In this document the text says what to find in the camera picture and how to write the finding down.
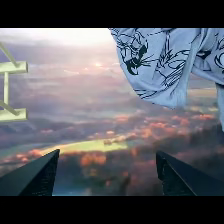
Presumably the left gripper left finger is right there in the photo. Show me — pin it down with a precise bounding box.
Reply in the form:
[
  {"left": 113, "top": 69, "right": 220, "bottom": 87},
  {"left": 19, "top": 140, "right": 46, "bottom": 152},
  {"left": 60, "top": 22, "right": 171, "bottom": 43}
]
[{"left": 0, "top": 148, "right": 61, "bottom": 197}]

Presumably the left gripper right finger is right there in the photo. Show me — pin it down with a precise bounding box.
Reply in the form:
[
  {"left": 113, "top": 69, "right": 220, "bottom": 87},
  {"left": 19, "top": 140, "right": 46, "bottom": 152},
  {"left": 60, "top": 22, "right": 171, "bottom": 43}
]
[{"left": 155, "top": 150, "right": 224, "bottom": 197}]

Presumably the lilac printed garment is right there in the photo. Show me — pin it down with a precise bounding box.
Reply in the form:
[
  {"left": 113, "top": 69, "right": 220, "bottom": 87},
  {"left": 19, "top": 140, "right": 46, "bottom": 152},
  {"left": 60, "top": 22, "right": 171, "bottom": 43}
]
[{"left": 108, "top": 27, "right": 224, "bottom": 133}]

